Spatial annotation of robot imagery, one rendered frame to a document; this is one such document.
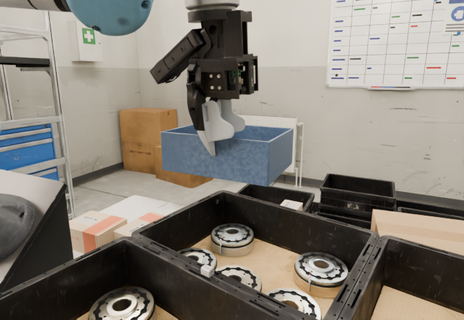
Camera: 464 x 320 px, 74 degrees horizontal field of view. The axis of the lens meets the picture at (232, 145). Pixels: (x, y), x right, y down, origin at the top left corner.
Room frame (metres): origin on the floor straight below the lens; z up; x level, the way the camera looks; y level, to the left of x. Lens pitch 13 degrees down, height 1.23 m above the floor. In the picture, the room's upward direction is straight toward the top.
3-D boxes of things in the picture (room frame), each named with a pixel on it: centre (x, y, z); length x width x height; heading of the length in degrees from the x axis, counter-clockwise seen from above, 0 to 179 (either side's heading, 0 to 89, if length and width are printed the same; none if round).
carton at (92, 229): (0.89, 0.44, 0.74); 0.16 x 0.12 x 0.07; 66
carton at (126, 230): (0.88, 0.27, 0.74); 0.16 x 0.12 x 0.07; 150
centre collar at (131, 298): (0.43, 0.18, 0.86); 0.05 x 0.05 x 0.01
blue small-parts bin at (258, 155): (0.55, 0.00, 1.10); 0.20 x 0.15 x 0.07; 65
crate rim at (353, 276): (0.54, -0.04, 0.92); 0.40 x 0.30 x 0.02; 54
